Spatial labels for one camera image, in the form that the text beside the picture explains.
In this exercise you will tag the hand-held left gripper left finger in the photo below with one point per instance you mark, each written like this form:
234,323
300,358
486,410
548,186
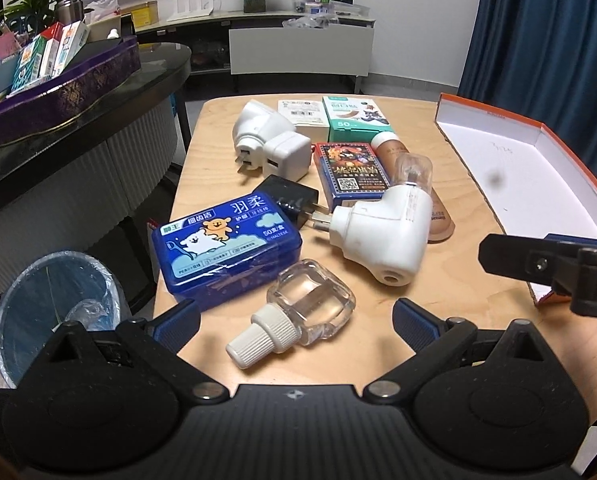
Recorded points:
173,327

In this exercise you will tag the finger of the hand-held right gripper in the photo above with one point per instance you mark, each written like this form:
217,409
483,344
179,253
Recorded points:
518,257

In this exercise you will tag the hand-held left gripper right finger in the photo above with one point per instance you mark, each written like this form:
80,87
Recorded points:
413,322

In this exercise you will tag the orange-edged white cardboard box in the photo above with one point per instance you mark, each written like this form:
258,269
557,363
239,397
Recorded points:
528,175

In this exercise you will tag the clear liquid bottle white cap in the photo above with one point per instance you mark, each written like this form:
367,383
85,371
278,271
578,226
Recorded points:
308,300

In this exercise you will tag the playing card box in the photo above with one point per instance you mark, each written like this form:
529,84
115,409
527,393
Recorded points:
351,172

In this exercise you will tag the green bandage box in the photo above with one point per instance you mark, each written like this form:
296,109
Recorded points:
353,120

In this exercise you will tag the white power adapter box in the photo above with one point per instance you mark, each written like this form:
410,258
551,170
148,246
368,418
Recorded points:
301,112

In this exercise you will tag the blue dental floss box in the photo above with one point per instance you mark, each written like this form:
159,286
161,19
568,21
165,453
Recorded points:
218,255

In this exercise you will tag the brown cosmetic tube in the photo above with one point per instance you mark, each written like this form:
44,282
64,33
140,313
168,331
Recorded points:
441,220

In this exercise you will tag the white plug-in heater with bottle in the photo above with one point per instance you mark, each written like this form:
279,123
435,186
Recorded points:
378,240

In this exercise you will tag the blue trash bin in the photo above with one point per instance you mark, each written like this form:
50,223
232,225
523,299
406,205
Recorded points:
33,310

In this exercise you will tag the black USB charger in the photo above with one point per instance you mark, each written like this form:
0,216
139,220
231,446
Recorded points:
291,197

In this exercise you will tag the white USB charger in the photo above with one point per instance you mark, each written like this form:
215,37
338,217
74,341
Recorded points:
288,155

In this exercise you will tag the blue curtain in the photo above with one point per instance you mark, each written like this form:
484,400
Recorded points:
538,35

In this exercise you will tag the black glass-top round table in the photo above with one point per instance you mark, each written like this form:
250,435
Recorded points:
128,85

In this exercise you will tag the purple patterned box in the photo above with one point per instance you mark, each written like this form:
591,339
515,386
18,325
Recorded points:
63,95

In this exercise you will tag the long low cabinet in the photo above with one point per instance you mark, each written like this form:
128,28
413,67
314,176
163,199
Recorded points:
208,55

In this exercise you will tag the pile of small product boxes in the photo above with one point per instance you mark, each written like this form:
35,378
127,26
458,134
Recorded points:
48,55

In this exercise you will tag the cluster of small packages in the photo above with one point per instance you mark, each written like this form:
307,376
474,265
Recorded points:
328,9

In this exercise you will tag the yellow box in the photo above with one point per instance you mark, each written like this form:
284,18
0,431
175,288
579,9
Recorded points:
143,15

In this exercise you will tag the clear plastic bag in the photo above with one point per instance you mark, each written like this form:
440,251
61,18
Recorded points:
308,22

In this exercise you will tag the white router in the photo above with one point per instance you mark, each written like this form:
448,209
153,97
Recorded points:
191,7

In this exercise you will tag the white plastic bag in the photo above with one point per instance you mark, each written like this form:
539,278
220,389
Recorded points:
101,10

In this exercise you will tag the pink box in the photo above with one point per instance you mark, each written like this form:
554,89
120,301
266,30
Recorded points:
7,45

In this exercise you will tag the steel tumbler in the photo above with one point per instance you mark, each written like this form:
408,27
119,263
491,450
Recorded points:
68,12

